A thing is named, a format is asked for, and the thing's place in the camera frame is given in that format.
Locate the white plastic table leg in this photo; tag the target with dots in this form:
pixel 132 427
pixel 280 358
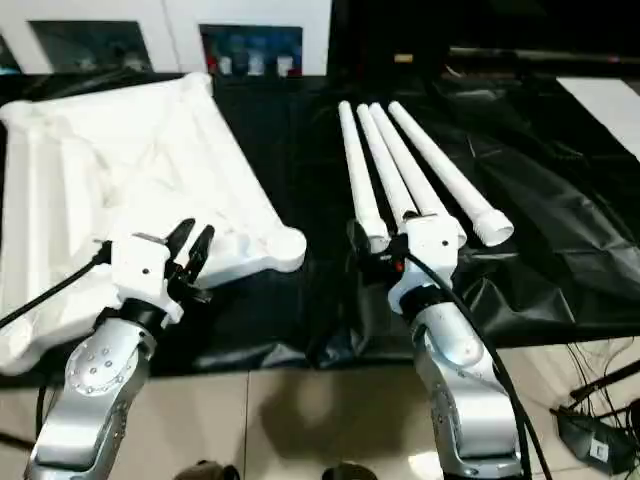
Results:
pixel 406 160
pixel 358 165
pixel 446 170
pixel 382 160

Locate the white plastic table top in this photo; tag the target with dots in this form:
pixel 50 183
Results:
pixel 125 165

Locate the black work mat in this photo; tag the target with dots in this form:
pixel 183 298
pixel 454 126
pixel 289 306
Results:
pixel 525 200

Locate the small white cup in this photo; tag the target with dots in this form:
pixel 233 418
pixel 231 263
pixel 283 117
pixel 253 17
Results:
pixel 225 66
pixel 284 66

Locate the red bottle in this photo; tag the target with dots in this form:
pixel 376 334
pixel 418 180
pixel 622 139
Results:
pixel 213 62

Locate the white blue patterned jar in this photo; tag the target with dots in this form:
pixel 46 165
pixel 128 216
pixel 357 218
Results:
pixel 256 66

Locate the dark robot left foot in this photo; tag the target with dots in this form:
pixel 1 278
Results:
pixel 209 474

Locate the dark robot foot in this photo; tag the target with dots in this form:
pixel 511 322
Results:
pixel 360 474
pixel 209 474

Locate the white display cabinet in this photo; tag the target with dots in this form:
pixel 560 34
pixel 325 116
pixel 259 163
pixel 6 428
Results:
pixel 175 35

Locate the black cabinet with gold label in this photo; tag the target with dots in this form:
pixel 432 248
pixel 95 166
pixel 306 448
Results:
pixel 400 25

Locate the dark robot right foot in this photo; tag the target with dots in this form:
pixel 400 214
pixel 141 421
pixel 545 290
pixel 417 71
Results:
pixel 360 474

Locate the white flat board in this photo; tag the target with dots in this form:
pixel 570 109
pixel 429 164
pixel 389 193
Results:
pixel 610 100

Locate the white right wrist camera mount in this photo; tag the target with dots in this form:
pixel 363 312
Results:
pixel 432 240

